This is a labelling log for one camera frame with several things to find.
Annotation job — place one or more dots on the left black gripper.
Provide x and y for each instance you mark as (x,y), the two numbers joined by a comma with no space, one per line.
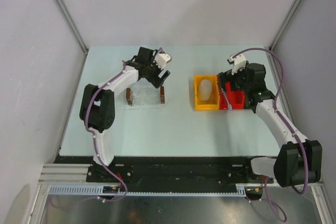
(156,81)

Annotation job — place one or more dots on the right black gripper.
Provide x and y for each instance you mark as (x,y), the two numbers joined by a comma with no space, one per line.
(227,76)

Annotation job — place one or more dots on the brown wooden block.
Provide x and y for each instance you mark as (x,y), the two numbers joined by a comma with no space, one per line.
(162,95)

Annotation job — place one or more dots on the clear plastic tray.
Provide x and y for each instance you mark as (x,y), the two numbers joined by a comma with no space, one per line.
(146,97)

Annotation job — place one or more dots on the brown block with hole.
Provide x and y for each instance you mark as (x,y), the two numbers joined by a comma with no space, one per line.
(129,96)

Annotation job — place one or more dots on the white paper cup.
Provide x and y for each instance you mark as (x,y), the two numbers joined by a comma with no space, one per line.
(205,90)

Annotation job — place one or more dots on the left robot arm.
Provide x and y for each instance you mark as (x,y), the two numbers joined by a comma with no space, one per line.
(97,109)

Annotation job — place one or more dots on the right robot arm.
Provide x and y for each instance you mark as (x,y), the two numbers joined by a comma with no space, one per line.
(299,159)

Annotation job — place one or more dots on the grey toothbrush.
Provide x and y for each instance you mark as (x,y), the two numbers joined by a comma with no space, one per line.
(225,102)

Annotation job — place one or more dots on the red plastic bin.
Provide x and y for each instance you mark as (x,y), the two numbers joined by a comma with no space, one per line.
(236,98)

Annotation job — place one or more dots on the black plastic bin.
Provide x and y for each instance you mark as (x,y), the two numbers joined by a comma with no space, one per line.
(250,101)

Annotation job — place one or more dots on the yellow plastic bin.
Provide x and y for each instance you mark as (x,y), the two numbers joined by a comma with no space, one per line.
(214,98)

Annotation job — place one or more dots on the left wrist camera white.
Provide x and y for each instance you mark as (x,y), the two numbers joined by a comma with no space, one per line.
(162,59)

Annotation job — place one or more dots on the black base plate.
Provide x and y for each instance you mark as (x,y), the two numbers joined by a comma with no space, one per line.
(171,174)

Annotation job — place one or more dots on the right aluminium frame post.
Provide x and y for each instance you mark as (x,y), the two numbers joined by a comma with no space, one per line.
(289,17)

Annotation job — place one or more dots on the aluminium frame post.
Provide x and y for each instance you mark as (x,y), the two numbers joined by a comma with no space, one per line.
(71,25)
(289,17)

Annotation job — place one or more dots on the left aluminium frame post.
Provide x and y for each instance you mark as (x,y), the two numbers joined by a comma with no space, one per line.
(71,25)

